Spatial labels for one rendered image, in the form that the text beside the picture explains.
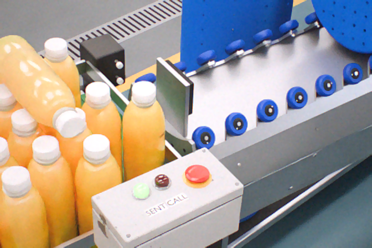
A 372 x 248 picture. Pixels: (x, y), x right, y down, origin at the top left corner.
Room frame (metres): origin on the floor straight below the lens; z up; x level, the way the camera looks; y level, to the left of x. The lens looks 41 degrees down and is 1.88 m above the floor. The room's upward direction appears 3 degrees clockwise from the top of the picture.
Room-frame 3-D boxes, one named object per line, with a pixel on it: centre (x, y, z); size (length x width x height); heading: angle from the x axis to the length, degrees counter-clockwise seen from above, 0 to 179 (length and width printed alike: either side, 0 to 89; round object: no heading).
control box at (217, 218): (0.76, 0.02, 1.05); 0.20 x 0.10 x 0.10; 126
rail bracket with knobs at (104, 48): (1.25, 0.18, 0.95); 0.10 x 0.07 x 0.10; 36
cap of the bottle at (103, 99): (0.96, 0.15, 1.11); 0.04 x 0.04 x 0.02
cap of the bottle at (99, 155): (0.83, 0.14, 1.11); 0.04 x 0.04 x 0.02
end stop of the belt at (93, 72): (1.07, 0.09, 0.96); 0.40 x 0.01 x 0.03; 36
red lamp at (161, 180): (0.77, 0.03, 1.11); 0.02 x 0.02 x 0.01
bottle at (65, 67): (1.08, 0.24, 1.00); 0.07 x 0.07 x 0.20
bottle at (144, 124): (0.97, 0.07, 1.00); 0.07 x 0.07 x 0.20
